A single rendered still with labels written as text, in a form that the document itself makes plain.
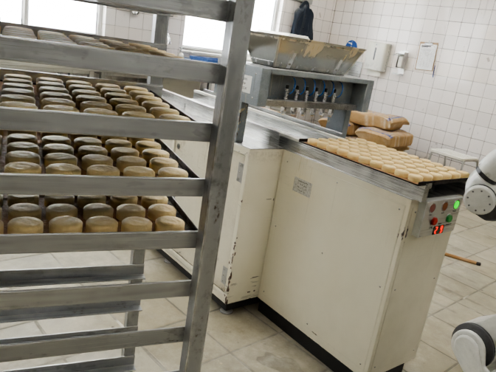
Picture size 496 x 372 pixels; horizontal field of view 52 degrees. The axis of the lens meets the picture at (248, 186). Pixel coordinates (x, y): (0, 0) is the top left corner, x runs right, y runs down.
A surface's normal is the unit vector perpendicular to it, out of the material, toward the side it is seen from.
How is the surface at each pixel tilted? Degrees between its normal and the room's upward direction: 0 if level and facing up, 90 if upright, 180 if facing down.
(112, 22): 90
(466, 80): 90
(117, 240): 90
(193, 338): 90
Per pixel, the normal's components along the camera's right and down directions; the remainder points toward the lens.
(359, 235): -0.79, 0.06
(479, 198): -0.59, 0.27
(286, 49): 0.47, 0.69
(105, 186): 0.40, 0.32
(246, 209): 0.60, 0.32
